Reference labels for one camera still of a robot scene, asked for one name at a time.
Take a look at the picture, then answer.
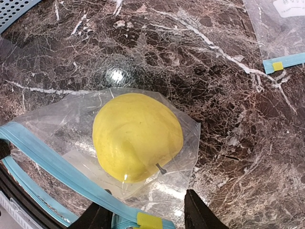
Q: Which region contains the black front table rail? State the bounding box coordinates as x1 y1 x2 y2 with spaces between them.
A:
0 165 67 229

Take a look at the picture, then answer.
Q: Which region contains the grey slotted cable duct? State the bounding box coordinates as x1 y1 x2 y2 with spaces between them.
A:
0 191 33 229

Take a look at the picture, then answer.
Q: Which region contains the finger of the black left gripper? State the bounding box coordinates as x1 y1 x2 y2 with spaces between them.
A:
0 139 10 160

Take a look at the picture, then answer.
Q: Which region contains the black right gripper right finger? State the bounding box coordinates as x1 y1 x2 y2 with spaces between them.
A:
184 189 229 229

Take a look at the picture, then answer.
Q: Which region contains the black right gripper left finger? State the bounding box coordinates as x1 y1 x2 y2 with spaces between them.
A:
69 202 113 229

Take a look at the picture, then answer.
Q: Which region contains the blue perforated plastic basket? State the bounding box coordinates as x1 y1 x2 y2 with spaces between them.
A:
0 0 43 34

